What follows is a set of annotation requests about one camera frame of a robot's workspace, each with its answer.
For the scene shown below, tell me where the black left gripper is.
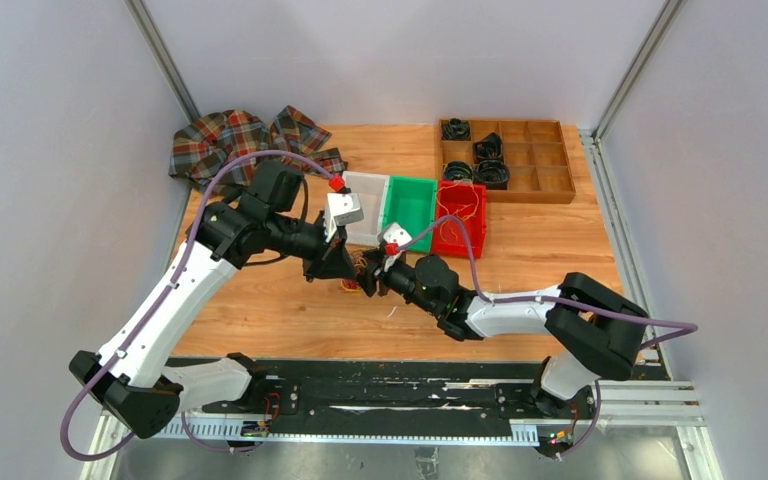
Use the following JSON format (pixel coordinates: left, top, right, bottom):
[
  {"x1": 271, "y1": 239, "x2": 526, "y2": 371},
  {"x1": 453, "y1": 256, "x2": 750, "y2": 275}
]
[{"x1": 268, "y1": 213, "x2": 358, "y2": 283}]

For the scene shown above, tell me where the black coiled cable lower-right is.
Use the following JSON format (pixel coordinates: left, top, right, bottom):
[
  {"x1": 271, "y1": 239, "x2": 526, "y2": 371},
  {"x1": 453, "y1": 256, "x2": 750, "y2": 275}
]
[{"x1": 473, "y1": 158, "x2": 512, "y2": 192}]

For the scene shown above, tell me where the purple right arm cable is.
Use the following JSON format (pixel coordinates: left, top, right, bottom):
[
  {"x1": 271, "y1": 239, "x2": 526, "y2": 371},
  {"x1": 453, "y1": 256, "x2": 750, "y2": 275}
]
[{"x1": 385, "y1": 213, "x2": 699, "y2": 350}]

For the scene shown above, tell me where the black coiled cable top-left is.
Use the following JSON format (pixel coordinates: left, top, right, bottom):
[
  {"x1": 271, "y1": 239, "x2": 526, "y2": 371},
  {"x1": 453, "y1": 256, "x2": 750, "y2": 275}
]
[{"x1": 440, "y1": 117, "x2": 473, "y2": 142}]

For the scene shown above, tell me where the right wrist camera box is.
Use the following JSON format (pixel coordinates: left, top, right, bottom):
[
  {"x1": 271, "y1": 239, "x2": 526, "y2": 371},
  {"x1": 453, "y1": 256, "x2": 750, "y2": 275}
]
[{"x1": 378, "y1": 222, "x2": 412, "y2": 272}]

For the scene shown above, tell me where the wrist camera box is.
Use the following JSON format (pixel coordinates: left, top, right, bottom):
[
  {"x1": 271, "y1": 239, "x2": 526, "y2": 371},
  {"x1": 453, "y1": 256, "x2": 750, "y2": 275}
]
[
  {"x1": 323, "y1": 193, "x2": 364, "y2": 241},
  {"x1": 378, "y1": 222, "x2": 412, "y2": 272}
]

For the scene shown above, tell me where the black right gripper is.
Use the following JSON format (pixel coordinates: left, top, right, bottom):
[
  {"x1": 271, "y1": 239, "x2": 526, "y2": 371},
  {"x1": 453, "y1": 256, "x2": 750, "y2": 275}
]
[{"x1": 357, "y1": 248, "x2": 441, "y2": 316}]

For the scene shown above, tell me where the plaid flannel shirt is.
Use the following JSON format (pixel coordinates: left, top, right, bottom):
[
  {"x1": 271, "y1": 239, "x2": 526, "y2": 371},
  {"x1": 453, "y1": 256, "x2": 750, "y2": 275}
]
[{"x1": 168, "y1": 106, "x2": 349, "y2": 192}]

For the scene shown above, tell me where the red plastic bin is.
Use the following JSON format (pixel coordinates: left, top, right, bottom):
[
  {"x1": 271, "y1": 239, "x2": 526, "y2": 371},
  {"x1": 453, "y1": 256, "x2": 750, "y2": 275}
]
[{"x1": 431, "y1": 181, "x2": 488, "y2": 259}]

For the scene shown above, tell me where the yellow wire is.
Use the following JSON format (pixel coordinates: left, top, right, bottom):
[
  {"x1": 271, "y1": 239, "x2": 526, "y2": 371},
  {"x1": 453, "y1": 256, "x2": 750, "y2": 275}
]
[{"x1": 436, "y1": 185, "x2": 485, "y2": 246}]

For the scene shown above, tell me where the wooden compartment tray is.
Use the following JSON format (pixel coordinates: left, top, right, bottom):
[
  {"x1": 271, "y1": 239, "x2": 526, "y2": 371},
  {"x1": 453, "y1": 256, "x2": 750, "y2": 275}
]
[{"x1": 435, "y1": 117, "x2": 576, "y2": 204}]

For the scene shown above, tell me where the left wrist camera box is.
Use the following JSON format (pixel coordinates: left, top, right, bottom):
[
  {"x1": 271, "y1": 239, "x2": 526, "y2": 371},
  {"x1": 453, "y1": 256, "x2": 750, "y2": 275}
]
[{"x1": 323, "y1": 193, "x2": 364, "y2": 241}]

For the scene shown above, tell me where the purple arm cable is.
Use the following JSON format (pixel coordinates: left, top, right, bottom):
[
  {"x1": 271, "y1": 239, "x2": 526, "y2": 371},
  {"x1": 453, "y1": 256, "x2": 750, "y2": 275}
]
[
  {"x1": 59, "y1": 149, "x2": 347, "y2": 462},
  {"x1": 385, "y1": 213, "x2": 699, "y2": 350}
]

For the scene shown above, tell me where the white plastic bin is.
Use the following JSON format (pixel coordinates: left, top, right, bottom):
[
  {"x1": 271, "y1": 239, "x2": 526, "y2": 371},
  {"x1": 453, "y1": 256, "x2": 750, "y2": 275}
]
[{"x1": 342, "y1": 171, "x2": 391, "y2": 247}]

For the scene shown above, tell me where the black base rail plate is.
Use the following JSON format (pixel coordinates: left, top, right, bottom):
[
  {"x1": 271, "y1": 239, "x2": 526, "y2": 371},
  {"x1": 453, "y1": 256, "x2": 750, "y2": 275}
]
[{"x1": 138, "y1": 356, "x2": 597, "y2": 440}]

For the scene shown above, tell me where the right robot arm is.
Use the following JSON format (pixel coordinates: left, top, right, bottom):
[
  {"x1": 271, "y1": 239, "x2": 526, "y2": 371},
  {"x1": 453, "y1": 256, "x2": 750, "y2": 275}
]
[{"x1": 357, "y1": 249, "x2": 648, "y2": 417}]

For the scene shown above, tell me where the black coiled cable lower-left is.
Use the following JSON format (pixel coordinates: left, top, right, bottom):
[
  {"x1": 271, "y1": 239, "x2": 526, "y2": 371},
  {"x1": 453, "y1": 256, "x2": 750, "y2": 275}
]
[{"x1": 442, "y1": 160, "x2": 475, "y2": 184}]

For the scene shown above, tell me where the black coiled cable middle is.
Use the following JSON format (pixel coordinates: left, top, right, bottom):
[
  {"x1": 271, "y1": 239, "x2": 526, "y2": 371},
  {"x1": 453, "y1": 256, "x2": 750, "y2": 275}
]
[{"x1": 471, "y1": 132, "x2": 506, "y2": 164}]

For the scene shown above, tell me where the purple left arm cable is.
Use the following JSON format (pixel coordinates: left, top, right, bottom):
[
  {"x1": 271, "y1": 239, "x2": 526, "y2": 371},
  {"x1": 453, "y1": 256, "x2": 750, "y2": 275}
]
[{"x1": 59, "y1": 149, "x2": 347, "y2": 462}]

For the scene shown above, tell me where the green plastic bin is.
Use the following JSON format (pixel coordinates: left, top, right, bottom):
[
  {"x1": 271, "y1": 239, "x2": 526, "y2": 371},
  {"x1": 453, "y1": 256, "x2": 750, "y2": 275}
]
[{"x1": 373, "y1": 176, "x2": 438, "y2": 247}]

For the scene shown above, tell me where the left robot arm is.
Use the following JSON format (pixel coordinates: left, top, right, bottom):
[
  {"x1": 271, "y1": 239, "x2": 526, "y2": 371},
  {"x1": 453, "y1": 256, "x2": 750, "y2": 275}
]
[{"x1": 69, "y1": 160, "x2": 364, "y2": 439}]

